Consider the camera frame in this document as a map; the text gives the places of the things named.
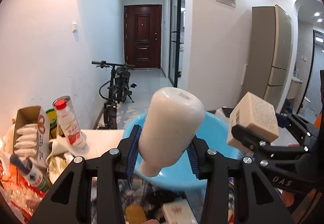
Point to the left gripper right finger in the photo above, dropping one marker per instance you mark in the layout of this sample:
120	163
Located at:
255	199

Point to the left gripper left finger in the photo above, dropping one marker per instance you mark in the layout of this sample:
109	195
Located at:
69	199

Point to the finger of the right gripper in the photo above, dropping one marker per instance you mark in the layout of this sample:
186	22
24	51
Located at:
297	126
246	140

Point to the beige printed square box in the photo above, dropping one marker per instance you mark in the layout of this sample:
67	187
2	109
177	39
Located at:
255	114

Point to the white cigarette box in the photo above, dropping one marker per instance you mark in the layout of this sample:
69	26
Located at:
178	212

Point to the white lotion bottle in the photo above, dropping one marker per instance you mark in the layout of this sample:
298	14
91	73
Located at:
173	118

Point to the blue plastic basin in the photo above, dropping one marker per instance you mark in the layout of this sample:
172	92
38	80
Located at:
194	167

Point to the blue plaid cloth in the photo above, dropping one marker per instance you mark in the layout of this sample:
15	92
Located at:
137	191

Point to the orange chair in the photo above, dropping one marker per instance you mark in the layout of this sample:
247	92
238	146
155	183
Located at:
317	122

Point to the amber soap bar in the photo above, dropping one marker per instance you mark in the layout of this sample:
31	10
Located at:
134	214

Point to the crumpled white yellow wrappers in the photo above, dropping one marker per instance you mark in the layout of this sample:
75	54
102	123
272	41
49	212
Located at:
58	159

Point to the beige refrigerator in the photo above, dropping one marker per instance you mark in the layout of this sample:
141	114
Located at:
269	54

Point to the red cap milk bottle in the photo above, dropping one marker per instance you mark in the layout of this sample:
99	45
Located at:
68	123

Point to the green label water bottle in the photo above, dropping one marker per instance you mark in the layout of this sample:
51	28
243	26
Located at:
31	173

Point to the black bicycle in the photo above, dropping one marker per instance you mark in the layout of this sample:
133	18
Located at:
114	91

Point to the open cardboard sachet box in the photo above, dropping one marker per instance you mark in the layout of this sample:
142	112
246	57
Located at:
31	135

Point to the red white snack bags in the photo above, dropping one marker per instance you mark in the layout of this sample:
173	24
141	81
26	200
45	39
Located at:
18	192

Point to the dark red door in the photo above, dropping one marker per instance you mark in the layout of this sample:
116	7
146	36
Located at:
142	35

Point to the white wall switch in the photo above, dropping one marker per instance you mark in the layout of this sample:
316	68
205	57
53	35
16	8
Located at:
74	27

